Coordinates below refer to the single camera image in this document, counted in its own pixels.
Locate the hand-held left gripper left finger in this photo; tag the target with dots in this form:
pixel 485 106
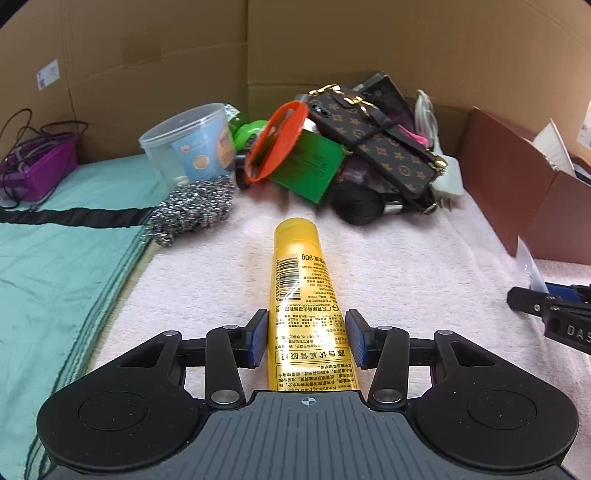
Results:
pixel 257 339

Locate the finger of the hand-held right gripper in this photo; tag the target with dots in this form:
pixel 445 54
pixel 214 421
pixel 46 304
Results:
pixel 526 300

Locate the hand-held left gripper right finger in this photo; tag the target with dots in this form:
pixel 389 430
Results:
pixel 356 339

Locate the yellow cream tube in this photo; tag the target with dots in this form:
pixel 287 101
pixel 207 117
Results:
pixel 302 295

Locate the red-brown cardboard box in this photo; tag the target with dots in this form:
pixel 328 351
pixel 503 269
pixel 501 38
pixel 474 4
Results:
pixel 503 175

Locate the black makeup brush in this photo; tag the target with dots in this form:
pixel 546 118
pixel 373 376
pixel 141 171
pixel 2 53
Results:
pixel 355 203

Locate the green box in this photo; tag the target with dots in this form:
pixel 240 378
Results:
pixel 307 173

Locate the brown monogram phone case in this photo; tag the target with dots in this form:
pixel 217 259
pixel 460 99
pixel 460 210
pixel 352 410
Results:
pixel 383 143

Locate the white charger plug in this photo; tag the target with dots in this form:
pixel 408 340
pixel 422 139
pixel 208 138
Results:
pixel 448 182

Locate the steel wool scrubber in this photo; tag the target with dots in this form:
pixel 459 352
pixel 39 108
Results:
pixel 194 207

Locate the white paper card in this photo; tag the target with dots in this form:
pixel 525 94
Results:
pixel 554 145

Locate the pink rubber glove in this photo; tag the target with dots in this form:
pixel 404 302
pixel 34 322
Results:
pixel 413 134

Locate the clear plastic tub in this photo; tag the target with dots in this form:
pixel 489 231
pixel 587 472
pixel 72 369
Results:
pixel 194 143

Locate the green white jar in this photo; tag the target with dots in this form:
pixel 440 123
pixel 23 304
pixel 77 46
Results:
pixel 247 131

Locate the teal cloth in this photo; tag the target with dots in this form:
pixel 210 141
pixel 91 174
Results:
pixel 55 286

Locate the black rectangular box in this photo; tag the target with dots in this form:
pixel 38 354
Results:
pixel 390 92

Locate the cardboard backdrop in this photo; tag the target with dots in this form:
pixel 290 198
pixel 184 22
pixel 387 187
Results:
pixel 184 60

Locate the small white label sticker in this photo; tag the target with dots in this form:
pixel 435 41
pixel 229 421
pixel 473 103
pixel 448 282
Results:
pixel 48 74

